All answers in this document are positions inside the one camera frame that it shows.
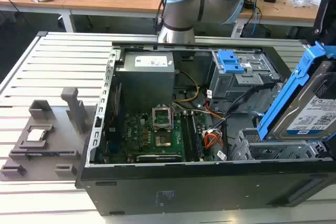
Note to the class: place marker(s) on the hard disk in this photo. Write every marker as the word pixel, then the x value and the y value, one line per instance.
pixel 302 108

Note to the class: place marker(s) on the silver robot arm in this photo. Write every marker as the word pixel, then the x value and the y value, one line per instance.
pixel 181 11

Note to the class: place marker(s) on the metal disk bay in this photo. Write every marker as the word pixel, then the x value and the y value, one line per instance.
pixel 275 151

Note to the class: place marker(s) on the RAM stick in slot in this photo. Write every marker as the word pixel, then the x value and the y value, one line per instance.
pixel 197 140

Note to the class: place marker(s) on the black RAM slot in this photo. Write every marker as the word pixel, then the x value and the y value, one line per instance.
pixel 187 140

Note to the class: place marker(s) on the wooden desk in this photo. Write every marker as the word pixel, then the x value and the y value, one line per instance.
pixel 105 1
pixel 283 11

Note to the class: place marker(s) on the blue drive latch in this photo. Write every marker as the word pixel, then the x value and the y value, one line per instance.
pixel 229 61

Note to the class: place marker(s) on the metal drive cage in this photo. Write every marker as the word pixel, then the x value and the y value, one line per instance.
pixel 228 87

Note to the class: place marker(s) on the white label tag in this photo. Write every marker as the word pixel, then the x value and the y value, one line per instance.
pixel 209 94
pixel 222 155

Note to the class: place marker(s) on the grey power supply unit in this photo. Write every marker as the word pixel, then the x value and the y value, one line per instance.
pixel 147 85

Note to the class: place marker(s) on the CPU socket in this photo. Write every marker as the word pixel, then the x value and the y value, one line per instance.
pixel 162 140

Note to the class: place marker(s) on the black graphics card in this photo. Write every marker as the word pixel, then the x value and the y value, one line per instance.
pixel 157 159

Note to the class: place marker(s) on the green motherboard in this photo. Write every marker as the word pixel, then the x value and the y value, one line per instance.
pixel 136 134

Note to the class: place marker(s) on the black PC case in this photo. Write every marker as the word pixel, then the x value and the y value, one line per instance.
pixel 183 190

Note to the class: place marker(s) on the grey parts rack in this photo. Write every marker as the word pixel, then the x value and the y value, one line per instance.
pixel 60 134

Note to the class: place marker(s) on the loose RAM stick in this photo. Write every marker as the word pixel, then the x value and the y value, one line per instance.
pixel 47 153

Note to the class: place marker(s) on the silver CPU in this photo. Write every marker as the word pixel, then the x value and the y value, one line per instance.
pixel 36 135

